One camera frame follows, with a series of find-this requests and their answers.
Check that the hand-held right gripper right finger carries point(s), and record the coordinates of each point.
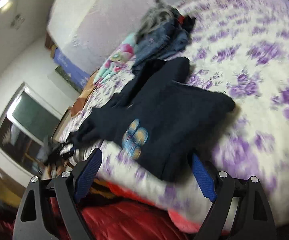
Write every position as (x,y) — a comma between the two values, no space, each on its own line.
(204,180)

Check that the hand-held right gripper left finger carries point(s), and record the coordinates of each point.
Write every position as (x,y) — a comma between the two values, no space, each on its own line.
(89,173)

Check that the navy sweater red BEAR text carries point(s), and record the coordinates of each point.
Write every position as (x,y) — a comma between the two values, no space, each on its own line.
(164,110)

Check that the tiger print blanket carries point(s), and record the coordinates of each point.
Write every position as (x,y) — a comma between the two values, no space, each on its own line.
(57,162)

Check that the red blanket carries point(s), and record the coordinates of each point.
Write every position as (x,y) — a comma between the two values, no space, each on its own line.
(124,220)

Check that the window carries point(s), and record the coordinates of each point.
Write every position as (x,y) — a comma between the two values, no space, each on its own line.
(27,132)

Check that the blue printed board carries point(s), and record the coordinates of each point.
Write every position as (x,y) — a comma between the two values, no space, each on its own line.
(70,70)

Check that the colourful folded blanket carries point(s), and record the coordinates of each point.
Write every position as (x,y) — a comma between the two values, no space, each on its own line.
(115,60)

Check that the folded blue jeans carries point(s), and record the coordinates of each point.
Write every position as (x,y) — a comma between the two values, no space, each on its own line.
(160,41)

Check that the dark folded garment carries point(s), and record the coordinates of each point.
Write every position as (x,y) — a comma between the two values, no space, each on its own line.
(187,22)

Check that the white lace covered bedding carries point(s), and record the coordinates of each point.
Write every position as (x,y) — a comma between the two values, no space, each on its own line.
(92,12)

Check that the grey fleece garment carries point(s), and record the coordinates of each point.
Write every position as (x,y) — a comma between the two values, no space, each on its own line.
(154,20)

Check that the wall fixture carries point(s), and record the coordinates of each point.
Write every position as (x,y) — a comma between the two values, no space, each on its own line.
(17,21)

